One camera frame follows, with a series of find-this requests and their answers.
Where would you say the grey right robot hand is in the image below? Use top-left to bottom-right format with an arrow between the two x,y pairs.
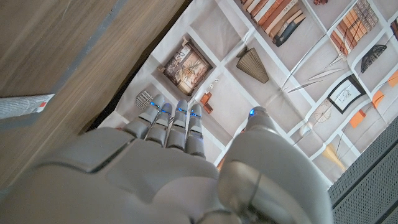
0,94 -> 335,224

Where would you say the printed bookshelf backdrop cloth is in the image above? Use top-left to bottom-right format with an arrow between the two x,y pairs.
98,0 -> 398,187

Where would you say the white toothpaste tube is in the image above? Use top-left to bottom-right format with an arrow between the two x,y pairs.
0,93 -> 55,121

